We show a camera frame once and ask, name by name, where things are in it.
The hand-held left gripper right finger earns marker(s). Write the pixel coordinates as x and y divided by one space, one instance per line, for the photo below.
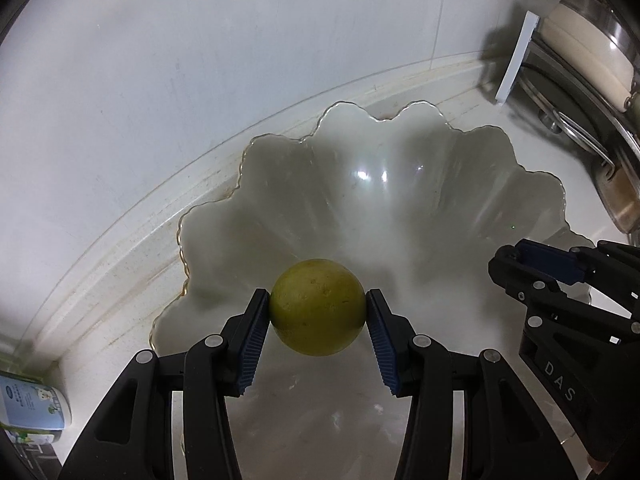
385 347

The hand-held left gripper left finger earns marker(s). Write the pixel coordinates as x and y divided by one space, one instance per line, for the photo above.
252 355

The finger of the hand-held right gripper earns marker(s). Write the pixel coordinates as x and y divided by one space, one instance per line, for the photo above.
550 260
505 265

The green round fruit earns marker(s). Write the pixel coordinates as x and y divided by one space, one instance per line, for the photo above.
317 305

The white scalloped ceramic bowl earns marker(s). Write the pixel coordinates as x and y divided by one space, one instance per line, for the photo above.
380 200

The large stainless steel pot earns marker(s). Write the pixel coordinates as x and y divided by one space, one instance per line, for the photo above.
622 195

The glass pot lid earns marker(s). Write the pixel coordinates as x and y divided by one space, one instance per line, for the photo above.
560 100

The white corner pot rack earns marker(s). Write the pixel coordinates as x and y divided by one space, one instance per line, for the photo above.
515 55

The cream cooking pot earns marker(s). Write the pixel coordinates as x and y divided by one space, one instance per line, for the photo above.
585 45

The white labelled bottle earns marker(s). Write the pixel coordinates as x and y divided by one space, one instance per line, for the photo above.
30 400

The steel pot with lid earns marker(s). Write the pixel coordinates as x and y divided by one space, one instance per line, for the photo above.
605 5

